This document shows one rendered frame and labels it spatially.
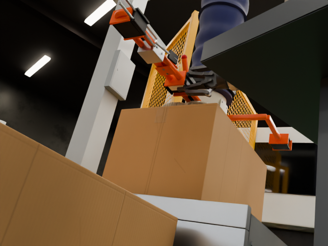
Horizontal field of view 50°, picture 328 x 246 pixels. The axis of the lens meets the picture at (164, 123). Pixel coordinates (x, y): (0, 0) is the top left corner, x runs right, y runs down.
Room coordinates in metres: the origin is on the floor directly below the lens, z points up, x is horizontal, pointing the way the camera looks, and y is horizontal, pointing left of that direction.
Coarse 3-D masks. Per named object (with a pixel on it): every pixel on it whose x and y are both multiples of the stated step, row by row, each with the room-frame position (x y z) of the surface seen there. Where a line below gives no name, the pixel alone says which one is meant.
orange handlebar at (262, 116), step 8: (120, 16) 0.85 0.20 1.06; (136, 40) 0.95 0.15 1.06; (152, 40) 0.94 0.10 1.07; (160, 64) 1.07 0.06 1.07; (168, 64) 1.05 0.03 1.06; (160, 72) 1.10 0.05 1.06; (168, 72) 1.09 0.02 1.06; (176, 72) 1.09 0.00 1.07; (168, 80) 1.15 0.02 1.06; (184, 96) 1.25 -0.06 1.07; (192, 96) 1.23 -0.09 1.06; (232, 120) 1.36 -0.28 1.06; (240, 120) 1.34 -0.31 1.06; (248, 120) 1.32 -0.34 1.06; (256, 120) 1.31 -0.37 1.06; (272, 120) 1.31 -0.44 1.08; (272, 128) 1.35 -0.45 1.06; (280, 136) 1.44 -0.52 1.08
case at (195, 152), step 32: (128, 128) 1.21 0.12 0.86; (160, 128) 1.13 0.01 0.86; (192, 128) 1.06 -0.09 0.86; (224, 128) 1.08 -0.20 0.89; (128, 160) 1.19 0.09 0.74; (160, 160) 1.11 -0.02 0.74; (192, 160) 1.04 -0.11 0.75; (224, 160) 1.11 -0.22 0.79; (256, 160) 1.38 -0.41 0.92; (160, 192) 1.10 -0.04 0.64; (192, 192) 1.03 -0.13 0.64; (224, 192) 1.15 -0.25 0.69; (256, 192) 1.41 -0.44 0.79
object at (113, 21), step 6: (114, 12) 0.87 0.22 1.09; (132, 12) 0.84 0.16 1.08; (114, 18) 0.86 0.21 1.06; (120, 18) 0.85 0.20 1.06; (126, 18) 0.84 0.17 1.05; (114, 24) 0.87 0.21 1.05; (120, 24) 0.86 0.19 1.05; (126, 24) 0.86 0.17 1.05; (132, 24) 0.85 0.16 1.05; (120, 30) 0.89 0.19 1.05; (126, 30) 0.89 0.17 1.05; (132, 30) 0.88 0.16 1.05; (126, 36) 0.92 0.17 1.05; (132, 36) 0.91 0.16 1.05; (138, 36) 0.90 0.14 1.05
